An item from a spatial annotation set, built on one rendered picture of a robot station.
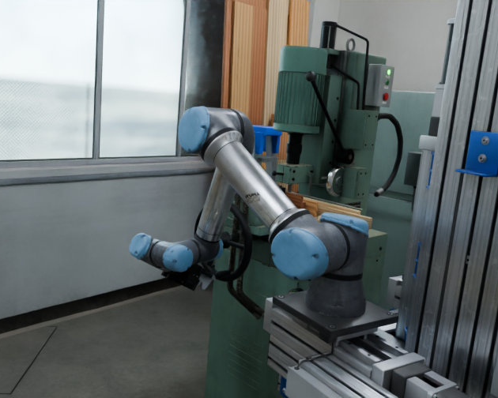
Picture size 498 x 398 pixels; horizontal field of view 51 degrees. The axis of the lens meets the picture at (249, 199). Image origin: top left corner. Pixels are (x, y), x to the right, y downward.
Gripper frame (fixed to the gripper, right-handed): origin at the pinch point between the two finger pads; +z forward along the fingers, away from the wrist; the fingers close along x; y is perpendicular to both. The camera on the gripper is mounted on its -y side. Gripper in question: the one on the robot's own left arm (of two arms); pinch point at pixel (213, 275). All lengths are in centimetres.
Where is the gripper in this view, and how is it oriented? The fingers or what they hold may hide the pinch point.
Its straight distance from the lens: 181.1
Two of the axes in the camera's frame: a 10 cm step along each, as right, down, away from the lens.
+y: -4.4, 8.8, -1.9
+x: 7.0, 2.0, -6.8
